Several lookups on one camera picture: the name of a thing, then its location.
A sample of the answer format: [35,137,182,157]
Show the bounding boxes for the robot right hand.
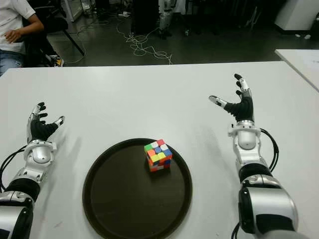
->
[208,73,255,122]

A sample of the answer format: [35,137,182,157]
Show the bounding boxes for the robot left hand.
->
[24,101,65,145]

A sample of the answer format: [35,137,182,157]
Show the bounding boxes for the multicoloured Rubik's cube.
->
[144,138,173,172]

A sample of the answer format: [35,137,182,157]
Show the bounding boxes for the dark brown round plate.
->
[82,138,194,239]

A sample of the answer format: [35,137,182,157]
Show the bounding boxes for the white side table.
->
[275,49,319,92]

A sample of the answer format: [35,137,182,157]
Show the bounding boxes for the black office chair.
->
[22,0,85,68]

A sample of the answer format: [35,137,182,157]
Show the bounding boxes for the white cabinet with black base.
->
[274,0,319,32]

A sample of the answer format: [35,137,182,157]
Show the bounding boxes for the person in white shirt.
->
[0,0,45,75]

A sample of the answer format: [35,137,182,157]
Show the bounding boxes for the silver humanoid robot legs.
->
[158,0,176,39]

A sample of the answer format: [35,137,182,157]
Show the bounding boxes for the white glass-front cabinet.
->
[61,0,83,22]

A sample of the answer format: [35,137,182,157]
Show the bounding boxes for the black box cabinet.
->
[131,0,160,35]

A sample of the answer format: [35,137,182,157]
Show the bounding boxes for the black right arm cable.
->
[259,128,280,173]

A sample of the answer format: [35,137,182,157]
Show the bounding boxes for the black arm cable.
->
[0,145,28,192]
[259,128,280,173]

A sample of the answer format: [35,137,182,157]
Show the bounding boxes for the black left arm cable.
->
[0,145,28,192]

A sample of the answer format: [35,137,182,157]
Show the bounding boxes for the tangled white floor cable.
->
[117,24,173,65]

